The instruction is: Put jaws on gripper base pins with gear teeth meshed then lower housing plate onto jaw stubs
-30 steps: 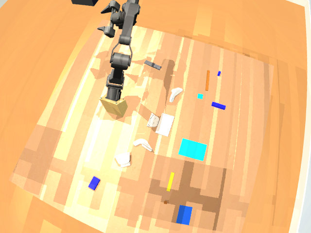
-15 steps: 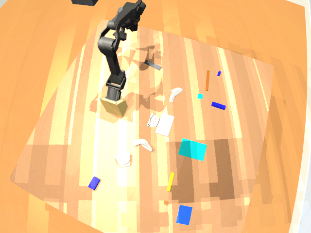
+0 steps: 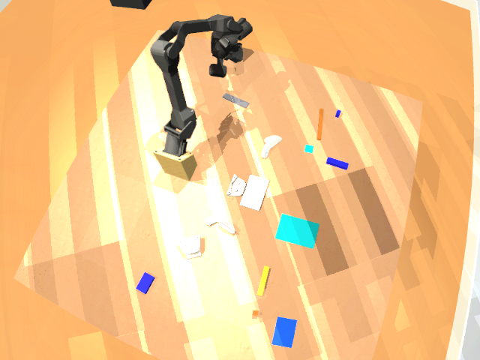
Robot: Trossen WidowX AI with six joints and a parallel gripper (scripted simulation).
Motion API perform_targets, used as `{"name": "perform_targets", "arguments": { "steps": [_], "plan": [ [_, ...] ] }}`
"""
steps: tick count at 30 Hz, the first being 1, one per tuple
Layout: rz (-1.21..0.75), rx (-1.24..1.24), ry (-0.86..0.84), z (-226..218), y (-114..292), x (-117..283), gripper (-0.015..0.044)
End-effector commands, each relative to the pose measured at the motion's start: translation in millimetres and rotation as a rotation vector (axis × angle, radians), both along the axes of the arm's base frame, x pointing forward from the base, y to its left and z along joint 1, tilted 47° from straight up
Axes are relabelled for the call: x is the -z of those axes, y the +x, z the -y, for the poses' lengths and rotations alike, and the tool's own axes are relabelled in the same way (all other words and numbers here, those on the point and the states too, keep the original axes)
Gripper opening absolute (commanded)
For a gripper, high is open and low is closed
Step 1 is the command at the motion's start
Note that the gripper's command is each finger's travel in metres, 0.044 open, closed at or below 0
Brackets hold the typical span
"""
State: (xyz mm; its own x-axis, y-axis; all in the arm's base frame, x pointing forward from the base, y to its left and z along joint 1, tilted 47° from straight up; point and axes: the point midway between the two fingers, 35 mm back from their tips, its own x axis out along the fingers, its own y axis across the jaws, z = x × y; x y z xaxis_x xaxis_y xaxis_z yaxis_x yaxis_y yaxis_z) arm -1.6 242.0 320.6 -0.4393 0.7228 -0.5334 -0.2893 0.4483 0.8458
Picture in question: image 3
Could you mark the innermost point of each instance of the orange long thin bar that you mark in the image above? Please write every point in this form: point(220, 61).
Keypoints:
point(320, 125)

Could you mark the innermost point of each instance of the cyan flat rectangular plate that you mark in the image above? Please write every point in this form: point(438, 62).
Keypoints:
point(297, 231)

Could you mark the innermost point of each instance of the yellow rectangular bar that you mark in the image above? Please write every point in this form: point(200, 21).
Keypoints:
point(263, 281)

